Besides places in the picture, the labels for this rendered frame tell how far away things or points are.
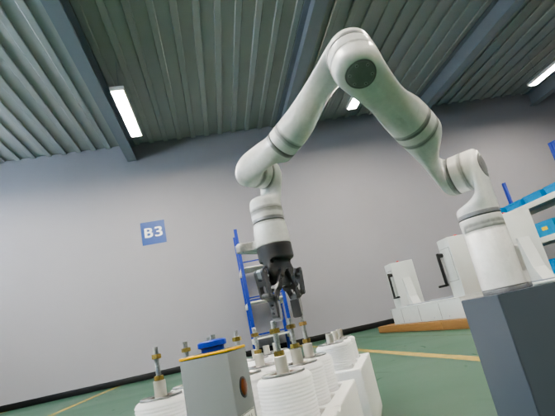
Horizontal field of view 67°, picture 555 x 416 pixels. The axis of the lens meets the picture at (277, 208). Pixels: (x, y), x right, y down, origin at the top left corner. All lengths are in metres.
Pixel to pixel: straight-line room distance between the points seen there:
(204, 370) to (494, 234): 0.69
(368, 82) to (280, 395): 0.55
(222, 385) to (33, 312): 7.22
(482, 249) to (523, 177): 8.69
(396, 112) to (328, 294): 6.62
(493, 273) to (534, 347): 0.16
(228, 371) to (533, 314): 0.65
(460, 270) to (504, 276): 3.14
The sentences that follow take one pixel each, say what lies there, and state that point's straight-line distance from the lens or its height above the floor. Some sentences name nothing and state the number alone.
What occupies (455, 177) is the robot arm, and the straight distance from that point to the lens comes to 1.05.
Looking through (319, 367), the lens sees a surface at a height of 0.24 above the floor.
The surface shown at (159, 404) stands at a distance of 0.82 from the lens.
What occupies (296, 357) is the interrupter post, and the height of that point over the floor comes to 0.26.
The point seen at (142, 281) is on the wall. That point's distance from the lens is 7.33.
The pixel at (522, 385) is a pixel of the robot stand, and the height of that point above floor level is 0.13.
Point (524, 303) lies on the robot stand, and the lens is 1.00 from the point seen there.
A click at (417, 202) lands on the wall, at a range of 8.33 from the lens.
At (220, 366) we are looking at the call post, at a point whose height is 0.30.
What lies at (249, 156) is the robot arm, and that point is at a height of 0.69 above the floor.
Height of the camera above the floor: 0.33
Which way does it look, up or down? 16 degrees up
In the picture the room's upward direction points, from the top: 12 degrees counter-clockwise
